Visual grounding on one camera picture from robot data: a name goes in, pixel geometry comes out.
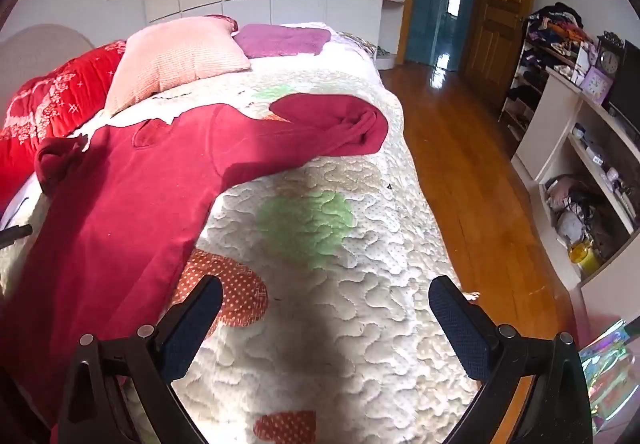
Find red embroidered pillow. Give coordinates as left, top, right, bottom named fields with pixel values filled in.
left=0, top=40, right=128, bottom=215

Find pile of clothes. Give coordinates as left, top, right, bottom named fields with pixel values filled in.
left=522, top=1, right=598, bottom=55

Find clothes rack with garments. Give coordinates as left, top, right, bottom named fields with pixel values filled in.
left=497, top=36, right=556, bottom=145

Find black television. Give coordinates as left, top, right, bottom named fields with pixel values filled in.
left=607, top=40, right=640, bottom=125

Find yellow bottle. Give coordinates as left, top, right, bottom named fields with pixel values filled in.
left=569, top=241, right=601, bottom=275

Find dark ornate clock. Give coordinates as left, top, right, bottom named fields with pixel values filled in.
left=595, top=30, right=626, bottom=75

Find pink ribbed pillow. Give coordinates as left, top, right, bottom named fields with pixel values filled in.
left=102, top=15, right=252, bottom=117

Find beige padded headboard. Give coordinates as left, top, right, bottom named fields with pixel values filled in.
left=0, top=24, right=96, bottom=90

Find patchwork quilted bedspread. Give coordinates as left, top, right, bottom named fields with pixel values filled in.
left=0, top=21, right=483, bottom=444

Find white shelf unit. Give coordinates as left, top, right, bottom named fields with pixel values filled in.
left=510, top=66, right=640, bottom=320

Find purple clock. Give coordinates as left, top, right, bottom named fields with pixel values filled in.
left=579, top=66, right=615, bottom=105

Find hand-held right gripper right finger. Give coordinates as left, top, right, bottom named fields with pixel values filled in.
left=428, top=275, right=593, bottom=444

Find purple cloth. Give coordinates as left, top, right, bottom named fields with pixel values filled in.
left=232, top=24, right=332, bottom=59

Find pink bag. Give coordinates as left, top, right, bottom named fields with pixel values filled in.
left=546, top=175, right=583, bottom=212

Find dark red sweater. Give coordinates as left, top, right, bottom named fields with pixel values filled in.
left=0, top=93, right=390, bottom=430

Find tangled black cables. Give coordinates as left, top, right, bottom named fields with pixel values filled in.
left=565, top=189, right=608, bottom=245

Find wooden door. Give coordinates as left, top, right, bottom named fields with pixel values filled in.
left=462, top=0, right=538, bottom=95

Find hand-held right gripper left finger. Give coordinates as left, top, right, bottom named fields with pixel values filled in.
left=57, top=275, right=224, bottom=444

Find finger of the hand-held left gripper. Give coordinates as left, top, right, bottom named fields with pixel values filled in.
left=0, top=224, right=34, bottom=247

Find iridescent bag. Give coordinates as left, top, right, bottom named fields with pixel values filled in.
left=577, top=319, right=640, bottom=437

